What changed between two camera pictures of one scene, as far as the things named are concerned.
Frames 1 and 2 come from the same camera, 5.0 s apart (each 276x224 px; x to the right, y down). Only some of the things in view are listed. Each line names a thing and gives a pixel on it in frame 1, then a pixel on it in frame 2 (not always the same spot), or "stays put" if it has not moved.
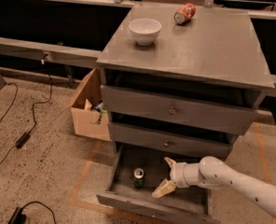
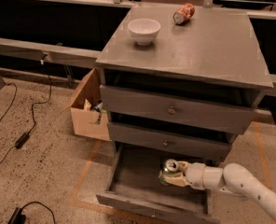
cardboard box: [87, 122] stays put
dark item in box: [98, 106] stays put
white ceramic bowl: [144, 30] stays put
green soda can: [139, 177] to [171, 165]
